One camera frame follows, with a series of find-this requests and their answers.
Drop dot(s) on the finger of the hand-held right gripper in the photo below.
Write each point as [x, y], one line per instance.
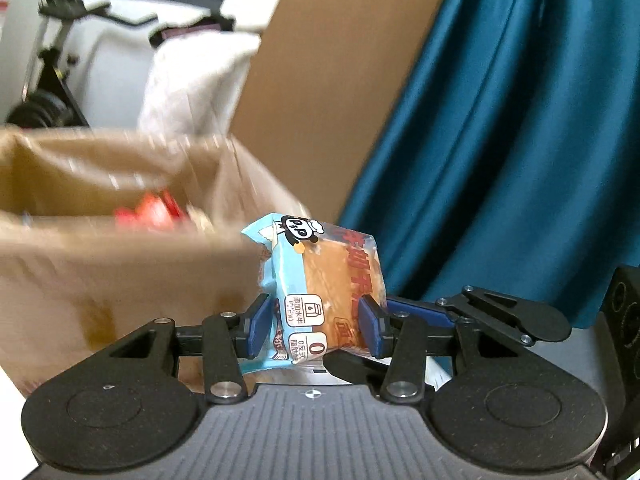
[505, 310]
[355, 367]

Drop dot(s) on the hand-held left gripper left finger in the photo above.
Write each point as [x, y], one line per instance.
[257, 327]

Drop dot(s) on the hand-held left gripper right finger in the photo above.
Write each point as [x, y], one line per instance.
[371, 325]

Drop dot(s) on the blue bread snack packet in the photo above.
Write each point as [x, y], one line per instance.
[315, 280]

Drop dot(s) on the brown cardboard box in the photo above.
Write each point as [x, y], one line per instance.
[100, 270]

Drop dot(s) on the red snack packet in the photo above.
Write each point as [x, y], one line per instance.
[150, 210]

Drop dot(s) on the teal curtain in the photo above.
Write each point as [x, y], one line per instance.
[500, 135]

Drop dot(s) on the white quilted blanket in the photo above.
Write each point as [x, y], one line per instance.
[195, 85]

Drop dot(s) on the brown wooden board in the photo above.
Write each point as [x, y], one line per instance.
[325, 60]

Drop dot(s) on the checked tablecloth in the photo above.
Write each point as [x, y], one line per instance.
[10, 435]

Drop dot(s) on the black garment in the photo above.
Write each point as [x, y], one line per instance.
[185, 30]

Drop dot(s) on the black exercise bike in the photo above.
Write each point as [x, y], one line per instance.
[50, 95]

